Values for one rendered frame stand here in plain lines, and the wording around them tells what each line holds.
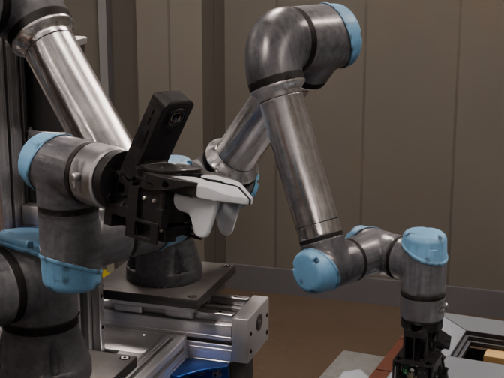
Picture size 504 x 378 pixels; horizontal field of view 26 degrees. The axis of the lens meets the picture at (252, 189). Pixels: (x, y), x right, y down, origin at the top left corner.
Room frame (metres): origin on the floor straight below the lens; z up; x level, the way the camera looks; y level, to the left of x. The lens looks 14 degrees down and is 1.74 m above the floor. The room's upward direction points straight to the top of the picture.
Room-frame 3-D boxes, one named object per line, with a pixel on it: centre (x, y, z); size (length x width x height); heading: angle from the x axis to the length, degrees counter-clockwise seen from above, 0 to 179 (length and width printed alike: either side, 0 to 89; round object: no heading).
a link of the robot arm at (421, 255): (1.75, -0.29, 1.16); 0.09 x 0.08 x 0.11; 43
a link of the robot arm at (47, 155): (1.30, 0.23, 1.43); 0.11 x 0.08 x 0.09; 46
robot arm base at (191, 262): (2.05, 0.17, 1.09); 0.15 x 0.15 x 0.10
